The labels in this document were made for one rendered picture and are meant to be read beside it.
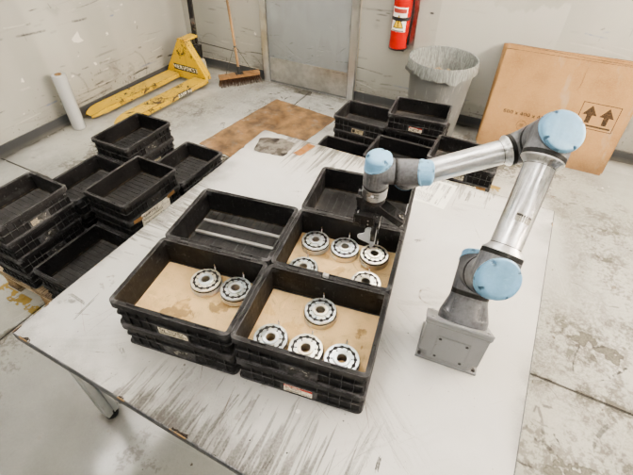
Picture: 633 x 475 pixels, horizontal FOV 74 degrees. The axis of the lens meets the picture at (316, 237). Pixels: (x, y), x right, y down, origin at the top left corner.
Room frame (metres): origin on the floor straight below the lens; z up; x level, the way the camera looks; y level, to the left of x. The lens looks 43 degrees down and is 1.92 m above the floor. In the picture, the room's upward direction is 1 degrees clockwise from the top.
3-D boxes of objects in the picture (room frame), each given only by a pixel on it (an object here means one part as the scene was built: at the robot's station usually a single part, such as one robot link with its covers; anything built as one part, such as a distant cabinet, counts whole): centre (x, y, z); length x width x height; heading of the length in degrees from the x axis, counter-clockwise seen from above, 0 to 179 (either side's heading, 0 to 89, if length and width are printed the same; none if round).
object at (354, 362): (0.63, -0.08, 0.86); 0.10 x 0.10 x 0.01
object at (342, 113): (2.90, -0.35, 0.31); 0.40 x 0.30 x 0.34; 63
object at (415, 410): (1.16, -0.04, 0.35); 1.60 x 1.60 x 0.70; 63
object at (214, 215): (1.14, 0.30, 0.87); 0.40 x 0.30 x 0.11; 73
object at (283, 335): (0.70, 0.13, 0.86); 0.10 x 0.10 x 0.01
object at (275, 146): (2.05, 0.25, 0.71); 0.22 x 0.19 x 0.01; 63
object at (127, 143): (2.39, 1.19, 0.37); 0.40 x 0.30 x 0.45; 153
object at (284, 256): (1.02, -0.08, 0.87); 0.40 x 0.30 x 0.11; 73
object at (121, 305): (0.85, 0.39, 0.92); 0.40 x 0.30 x 0.02; 73
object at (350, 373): (0.73, 0.01, 0.92); 0.40 x 0.30 x 0.02; 73
